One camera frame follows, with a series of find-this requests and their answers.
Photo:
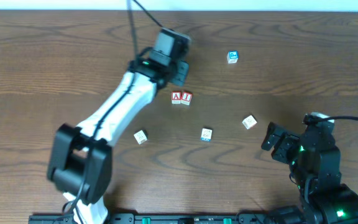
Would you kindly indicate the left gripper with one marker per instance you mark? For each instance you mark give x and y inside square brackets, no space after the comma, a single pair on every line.
[181,73]

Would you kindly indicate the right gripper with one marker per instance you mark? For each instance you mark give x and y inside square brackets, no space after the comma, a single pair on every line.
[282,144]

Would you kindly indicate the red letter A block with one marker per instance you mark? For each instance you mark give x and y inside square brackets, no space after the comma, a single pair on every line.
[176,97]

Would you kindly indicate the red letter I block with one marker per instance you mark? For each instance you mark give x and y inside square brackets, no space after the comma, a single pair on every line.
[186,98]

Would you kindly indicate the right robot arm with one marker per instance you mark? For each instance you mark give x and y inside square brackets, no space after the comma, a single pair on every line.
[327,204]

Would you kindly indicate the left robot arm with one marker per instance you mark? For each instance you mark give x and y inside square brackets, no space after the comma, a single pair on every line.
[80,164]

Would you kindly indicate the white block right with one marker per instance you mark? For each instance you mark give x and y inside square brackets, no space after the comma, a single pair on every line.
[249,122]

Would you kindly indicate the blue picture block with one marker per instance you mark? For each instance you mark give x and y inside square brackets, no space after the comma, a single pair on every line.
[232,57]

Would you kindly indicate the white block blue bottom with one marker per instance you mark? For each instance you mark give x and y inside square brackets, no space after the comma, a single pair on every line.
[206,134]

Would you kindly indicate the white block green B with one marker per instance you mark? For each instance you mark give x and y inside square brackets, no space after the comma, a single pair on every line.
[141,136]

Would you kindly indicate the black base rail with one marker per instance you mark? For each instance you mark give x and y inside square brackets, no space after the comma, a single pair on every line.
[128,218]

